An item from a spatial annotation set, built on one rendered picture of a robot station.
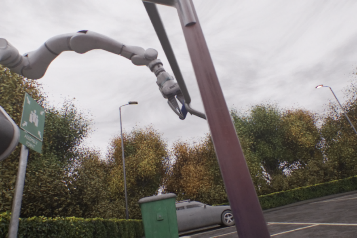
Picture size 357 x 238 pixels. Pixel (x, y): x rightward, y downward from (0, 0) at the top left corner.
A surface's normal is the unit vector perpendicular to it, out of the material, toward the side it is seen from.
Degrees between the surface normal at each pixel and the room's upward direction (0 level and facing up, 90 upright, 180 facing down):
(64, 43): 146
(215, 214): 86
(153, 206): 94
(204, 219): 91
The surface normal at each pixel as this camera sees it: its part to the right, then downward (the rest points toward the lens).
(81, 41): 0.25, 0.49
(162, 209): 0.14, -0.39
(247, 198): -0.22, -0.38
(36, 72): 0.52, 0.74
